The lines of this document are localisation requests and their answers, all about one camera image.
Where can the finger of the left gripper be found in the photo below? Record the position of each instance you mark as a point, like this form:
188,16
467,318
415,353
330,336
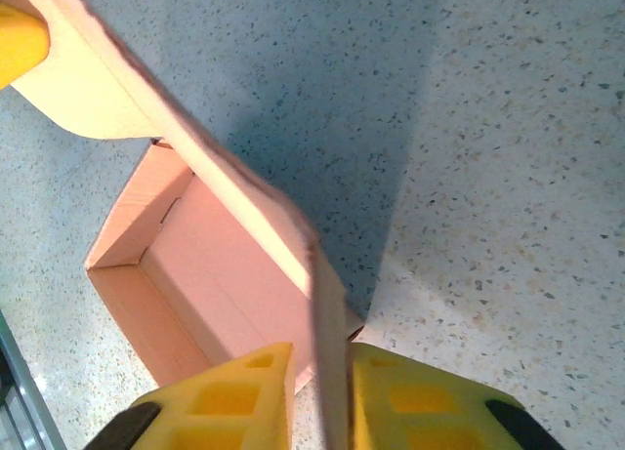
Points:
19,45

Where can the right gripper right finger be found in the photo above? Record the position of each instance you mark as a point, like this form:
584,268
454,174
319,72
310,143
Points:
420,406

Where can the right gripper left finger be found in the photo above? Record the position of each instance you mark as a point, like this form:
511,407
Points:
224,401

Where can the pink paper box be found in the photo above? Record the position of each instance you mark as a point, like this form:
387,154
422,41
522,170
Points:
220,274

